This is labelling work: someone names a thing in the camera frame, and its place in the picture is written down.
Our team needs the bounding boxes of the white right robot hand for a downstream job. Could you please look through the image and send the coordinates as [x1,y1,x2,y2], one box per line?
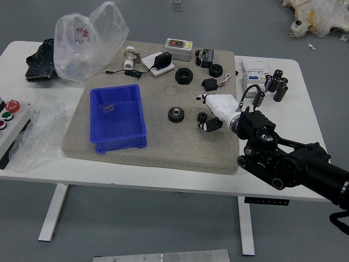
[196,93,240,134]

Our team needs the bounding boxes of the small black gear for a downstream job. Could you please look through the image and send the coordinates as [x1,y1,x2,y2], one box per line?
[197,111,210,127]

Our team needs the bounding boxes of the big black gear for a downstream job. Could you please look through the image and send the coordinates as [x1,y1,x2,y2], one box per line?
[166,106,185,124]

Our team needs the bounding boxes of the blue plastic box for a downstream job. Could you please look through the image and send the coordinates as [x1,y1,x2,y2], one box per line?
[89,84,148,155]

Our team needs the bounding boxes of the small black round nut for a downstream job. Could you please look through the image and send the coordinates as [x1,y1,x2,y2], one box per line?
[208,64,224,78]

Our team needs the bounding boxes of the large black hex nut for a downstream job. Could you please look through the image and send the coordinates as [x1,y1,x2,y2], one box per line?
[174,67,195,85]

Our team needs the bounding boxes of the grey push-button control box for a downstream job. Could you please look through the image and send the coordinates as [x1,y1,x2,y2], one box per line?
[0,97,31,170]

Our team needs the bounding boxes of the white circuit breaker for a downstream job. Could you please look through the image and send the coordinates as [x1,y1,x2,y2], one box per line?
[240,59,269,99]

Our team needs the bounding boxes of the black module green terminal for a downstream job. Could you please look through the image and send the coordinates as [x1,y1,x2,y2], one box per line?
[195,48,215,68]

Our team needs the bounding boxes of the large dark brown capacitor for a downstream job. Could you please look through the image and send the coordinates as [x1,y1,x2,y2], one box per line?
[274,84,289,102]

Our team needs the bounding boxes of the grey-brown mat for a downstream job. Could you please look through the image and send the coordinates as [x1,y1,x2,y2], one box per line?
[61,40,240,175]

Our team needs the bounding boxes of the black power adapter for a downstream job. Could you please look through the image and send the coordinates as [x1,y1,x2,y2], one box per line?
[154,52,172,69]

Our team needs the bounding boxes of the brass valve white fittings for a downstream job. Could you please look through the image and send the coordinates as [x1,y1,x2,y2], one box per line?
[122,46,142,70]

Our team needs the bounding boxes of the black table control panel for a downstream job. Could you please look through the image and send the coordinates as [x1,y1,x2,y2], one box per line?
[244,196,290,206]

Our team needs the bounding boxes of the clear item on floor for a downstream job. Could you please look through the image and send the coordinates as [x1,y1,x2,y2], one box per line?
[169,0,185,12]

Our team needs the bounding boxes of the white table leg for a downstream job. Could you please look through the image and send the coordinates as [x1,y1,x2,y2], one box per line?
[237,195,256,257]
[38,184,69,242]

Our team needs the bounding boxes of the plush toy in plastic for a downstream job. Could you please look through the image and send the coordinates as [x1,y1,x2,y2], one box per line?
[280,0,349,39]

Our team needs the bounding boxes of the white plastic bag red print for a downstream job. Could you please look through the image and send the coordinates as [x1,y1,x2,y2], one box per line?
[53,1,130,87]

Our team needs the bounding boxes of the crumpled clear plastic bag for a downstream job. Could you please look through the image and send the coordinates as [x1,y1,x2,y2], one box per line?
[9,94,69,173]

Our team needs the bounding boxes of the black case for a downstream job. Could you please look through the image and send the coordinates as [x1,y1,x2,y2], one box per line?
[25,38,58,82]

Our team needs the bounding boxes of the small black servo with wires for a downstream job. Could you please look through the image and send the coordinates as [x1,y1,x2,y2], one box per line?
[201,73,234,92]

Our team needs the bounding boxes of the grey switch box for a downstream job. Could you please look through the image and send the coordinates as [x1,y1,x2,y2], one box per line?
[163,38,194,62]

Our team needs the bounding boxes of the white wall socket plate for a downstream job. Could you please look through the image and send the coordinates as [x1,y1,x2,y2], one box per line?
[141,51,175,76]

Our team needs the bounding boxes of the black adapter cord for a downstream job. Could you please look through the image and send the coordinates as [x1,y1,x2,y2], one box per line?
[103,67,155,80]

